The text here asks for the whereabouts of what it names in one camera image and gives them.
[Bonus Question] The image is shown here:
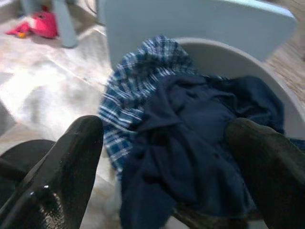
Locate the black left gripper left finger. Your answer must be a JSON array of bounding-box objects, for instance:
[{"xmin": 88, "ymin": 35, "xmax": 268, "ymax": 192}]
[{"xmin": 0, "ymin": 115, "xmax": 104, "ymax": 229}]

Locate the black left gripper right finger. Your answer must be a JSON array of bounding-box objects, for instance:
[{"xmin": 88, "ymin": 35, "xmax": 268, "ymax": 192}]
[{"xmin": 225, "ymin": 117, "xmax": 305, "ymax": 229}]

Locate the navy blue garment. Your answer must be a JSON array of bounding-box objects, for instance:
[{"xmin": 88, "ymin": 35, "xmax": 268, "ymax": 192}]
[{"xmin": 120, "ymin": 75, "xmax": 286, "ymax": 229}]

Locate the grey plastic bucket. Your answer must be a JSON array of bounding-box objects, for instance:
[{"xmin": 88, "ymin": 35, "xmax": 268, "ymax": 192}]
[{"xmin": 164, "ymin": 37, "xmax": 305, "ymax": 144}]

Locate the blue plaid garment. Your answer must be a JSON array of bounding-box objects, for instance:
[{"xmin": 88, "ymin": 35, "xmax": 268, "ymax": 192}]
[{"xmin": 98, "ymin": 35, "xmax": 199, "ymax": 183}]

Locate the pink plush toy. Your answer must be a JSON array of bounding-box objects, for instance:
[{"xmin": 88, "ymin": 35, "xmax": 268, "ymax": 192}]
[{"xmin": 5, "ymin": 7, "xmax": 60, "ymax": 40}]

